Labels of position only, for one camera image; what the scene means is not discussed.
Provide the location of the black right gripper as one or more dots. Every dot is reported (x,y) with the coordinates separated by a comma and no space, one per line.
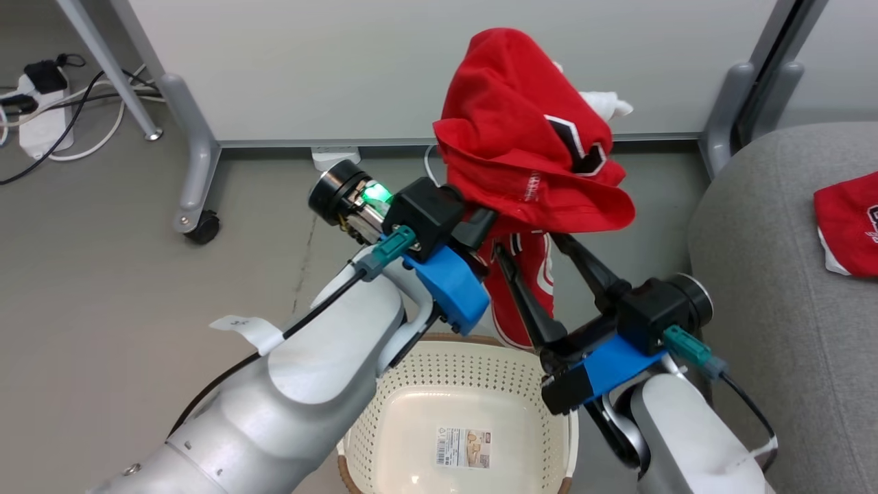
(562,384)

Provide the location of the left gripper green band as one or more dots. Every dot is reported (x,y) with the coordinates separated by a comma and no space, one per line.
(336,192)

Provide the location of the red jersey with white trim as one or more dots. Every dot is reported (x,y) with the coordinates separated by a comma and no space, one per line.
(507,137)
(850,219)

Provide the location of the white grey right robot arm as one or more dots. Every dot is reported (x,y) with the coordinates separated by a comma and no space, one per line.
(686,439)

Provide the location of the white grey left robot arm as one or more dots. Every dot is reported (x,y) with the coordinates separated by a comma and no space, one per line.
(302,384)

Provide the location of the grey fabric sofa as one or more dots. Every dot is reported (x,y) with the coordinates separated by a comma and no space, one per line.
(768,309)

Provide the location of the small white outlet box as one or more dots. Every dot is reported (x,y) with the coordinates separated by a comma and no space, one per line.
(335,158)

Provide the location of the large white partition panel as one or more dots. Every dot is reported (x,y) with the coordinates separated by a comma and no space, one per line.
(411,68)

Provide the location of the barcode sticker label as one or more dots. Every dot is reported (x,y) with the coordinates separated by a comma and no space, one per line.
(464,447)

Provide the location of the cream perforated laundry basket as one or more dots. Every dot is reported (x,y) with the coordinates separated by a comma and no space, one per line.
(411,425)

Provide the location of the grey partition foot with caster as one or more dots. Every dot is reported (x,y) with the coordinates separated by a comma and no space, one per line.
(195,158)

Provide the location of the grey desk leg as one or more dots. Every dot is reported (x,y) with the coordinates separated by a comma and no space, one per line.
(110,62)

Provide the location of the black power adapter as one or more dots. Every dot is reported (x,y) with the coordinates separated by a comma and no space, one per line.
(45,75)

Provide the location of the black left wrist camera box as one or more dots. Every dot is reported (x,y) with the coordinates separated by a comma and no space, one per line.
(425,216)

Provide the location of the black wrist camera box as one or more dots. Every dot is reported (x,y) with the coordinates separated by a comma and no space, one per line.
(648,315)
(425,216)

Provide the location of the blue left camera mount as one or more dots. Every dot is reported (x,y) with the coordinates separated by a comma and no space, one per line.
(449,288)

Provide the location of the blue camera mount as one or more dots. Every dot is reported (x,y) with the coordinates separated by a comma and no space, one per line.
(617,367)
(449,288)

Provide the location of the teal left camera connector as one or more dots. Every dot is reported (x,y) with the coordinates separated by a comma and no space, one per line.
(387,250)

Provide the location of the teal camera connector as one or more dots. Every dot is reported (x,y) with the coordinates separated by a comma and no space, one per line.
(387,250)
(693,351)

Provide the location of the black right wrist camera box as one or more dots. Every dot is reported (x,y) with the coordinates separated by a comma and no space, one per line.
(648,315)

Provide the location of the blue right camera mount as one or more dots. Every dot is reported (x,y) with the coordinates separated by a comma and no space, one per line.
(617,367)

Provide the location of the teal right camera connector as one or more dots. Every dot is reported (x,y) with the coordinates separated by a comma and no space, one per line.
(693,351)

